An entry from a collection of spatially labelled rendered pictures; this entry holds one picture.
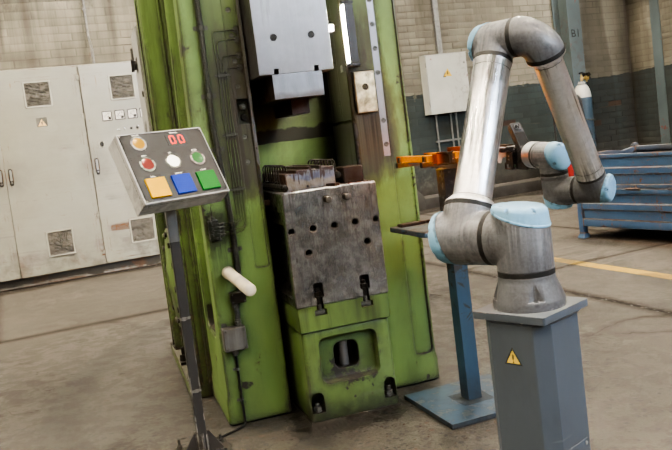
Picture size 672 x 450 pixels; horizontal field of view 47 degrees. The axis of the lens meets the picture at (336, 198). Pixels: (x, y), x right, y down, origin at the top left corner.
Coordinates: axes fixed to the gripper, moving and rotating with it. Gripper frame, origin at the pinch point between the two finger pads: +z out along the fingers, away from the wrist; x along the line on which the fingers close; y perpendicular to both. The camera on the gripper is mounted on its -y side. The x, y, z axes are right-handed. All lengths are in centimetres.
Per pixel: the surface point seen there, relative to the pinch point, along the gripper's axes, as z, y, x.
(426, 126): 648, 22, 310
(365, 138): 53, -7, -30
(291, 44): 43, -47, -61
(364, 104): 52, -21, -29
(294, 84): 42, -32, -61
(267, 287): 54, 48, -79
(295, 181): 41, 5, -66
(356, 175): 39, 6, -41
